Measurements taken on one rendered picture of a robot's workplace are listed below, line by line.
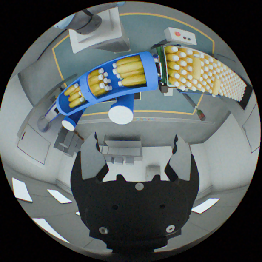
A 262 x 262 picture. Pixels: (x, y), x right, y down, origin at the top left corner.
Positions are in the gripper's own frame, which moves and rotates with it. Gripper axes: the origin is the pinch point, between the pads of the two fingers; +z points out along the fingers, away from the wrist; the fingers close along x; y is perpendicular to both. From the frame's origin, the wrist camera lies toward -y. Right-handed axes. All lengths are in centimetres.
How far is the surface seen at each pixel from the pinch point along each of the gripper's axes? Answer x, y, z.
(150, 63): 7.5, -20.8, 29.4
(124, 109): -10, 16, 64
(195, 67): 40, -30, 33
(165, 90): 28, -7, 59
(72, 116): -126, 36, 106
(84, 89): -31.8, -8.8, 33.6
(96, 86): -25.4, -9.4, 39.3
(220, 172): 456, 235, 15
